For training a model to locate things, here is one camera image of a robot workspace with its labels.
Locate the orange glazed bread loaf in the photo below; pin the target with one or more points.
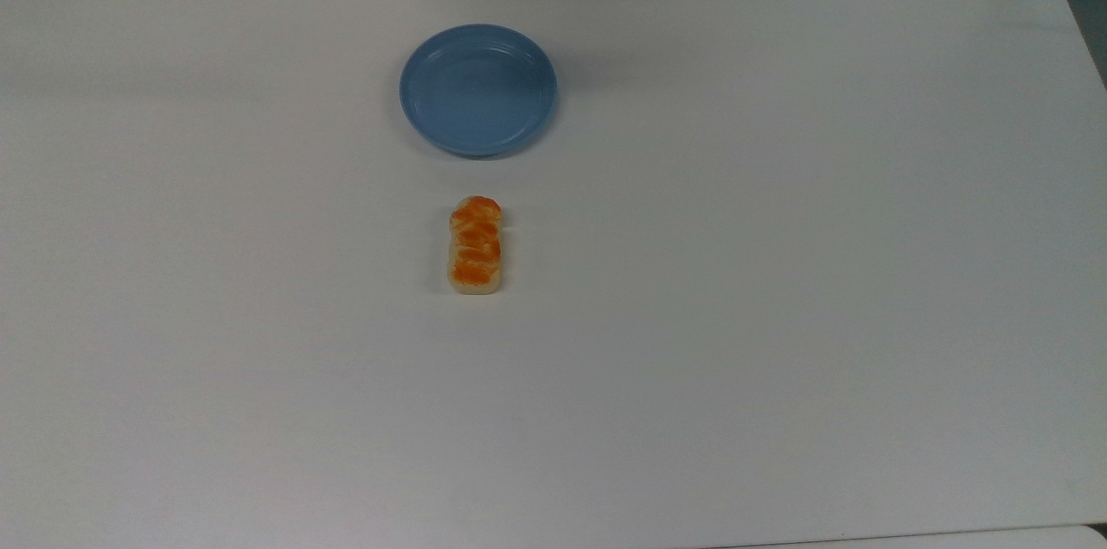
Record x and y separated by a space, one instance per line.
475 246

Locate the blue round plate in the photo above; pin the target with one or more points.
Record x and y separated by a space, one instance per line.
477 91

